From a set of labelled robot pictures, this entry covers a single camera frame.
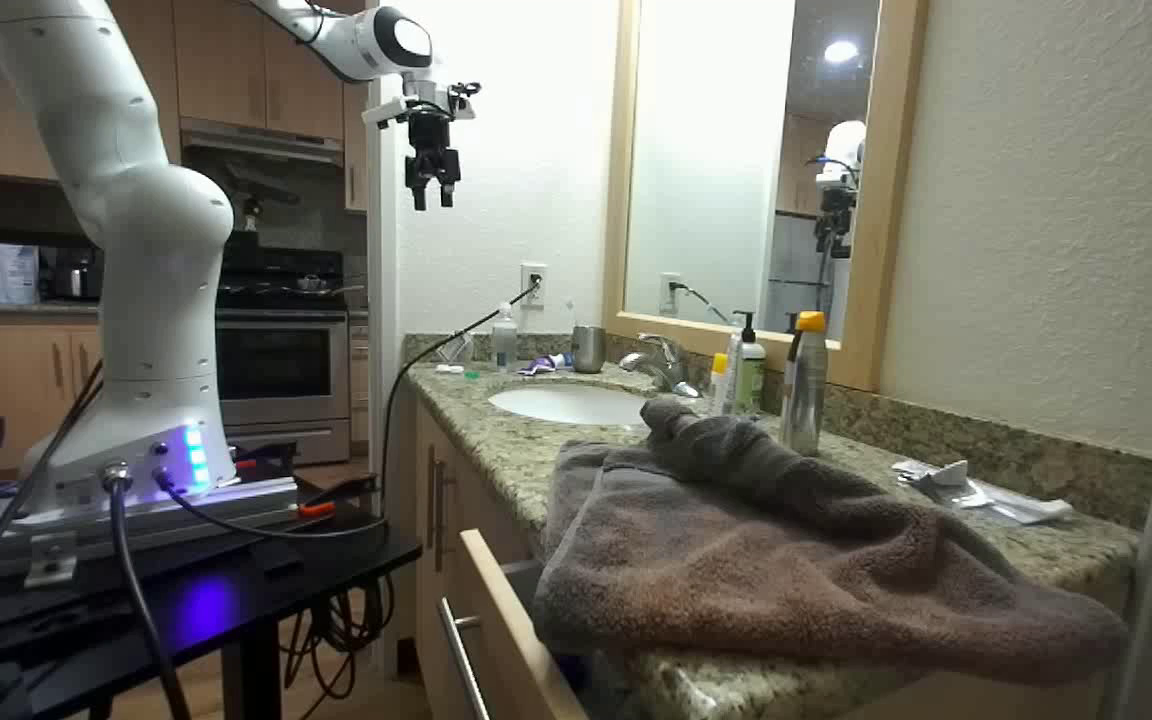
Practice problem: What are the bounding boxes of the metal cup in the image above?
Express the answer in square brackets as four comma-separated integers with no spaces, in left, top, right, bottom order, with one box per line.
[572,324,605,376]

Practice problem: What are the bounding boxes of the brown grey towel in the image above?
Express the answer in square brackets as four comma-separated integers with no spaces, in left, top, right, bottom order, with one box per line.
[532,398,1127,684]

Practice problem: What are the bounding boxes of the wooden vanity cabinet door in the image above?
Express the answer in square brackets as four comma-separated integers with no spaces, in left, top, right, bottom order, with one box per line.
[412,407,532,673]

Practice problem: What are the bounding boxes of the small yellow cap bottle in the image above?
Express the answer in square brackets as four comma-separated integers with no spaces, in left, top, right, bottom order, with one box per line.
[709,352,732,414]

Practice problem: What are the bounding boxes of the wooden top drawer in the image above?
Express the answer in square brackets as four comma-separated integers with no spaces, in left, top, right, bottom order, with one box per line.
[447,526,585,720]

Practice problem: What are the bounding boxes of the black power cable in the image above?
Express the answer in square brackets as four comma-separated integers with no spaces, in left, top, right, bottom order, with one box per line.
[373,277,544,525]

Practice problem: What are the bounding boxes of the silver bottle yellow cap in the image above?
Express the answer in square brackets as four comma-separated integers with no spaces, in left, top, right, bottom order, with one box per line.
[783,313,827,454]

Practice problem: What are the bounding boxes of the wood framed mirror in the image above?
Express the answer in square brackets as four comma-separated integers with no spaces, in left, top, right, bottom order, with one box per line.
[605,0,931,389]

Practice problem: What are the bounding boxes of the white oval sink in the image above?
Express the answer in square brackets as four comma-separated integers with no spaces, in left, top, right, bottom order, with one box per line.
[490,383,639,424]

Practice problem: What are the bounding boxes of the granite vanity counter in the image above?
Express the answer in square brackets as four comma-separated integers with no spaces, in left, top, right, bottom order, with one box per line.
[402,331,1152,720]

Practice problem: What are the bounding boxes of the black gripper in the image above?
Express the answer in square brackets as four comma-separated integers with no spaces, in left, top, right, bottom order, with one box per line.
[367,74,479,212]

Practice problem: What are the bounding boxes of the white wall outlet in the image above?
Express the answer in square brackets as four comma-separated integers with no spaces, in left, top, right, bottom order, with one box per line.
[521,258,548,313]

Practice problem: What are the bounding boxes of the wooden upper kitchen cabinets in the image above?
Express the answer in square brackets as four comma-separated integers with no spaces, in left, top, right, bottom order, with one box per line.
[0,0,356,214]

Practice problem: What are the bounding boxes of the silver drawer handle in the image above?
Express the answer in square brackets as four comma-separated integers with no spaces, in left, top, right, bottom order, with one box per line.
[438,597,491,720]

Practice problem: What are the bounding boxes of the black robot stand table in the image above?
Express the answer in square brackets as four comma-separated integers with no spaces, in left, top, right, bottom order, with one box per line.
[0,526,421,720]

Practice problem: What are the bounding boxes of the chrome faucet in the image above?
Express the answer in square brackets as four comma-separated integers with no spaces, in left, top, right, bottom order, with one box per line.
[622,331,702,398]

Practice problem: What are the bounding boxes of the green soap pump bottle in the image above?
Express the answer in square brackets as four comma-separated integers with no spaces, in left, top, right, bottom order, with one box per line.
[728,313,766,414]

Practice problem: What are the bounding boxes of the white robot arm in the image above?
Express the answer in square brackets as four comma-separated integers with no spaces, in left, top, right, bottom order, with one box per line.
[0,0,479,512]

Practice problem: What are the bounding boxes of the stainless steel oven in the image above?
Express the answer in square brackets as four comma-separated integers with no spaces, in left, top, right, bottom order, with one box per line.
[216,247,351,462]

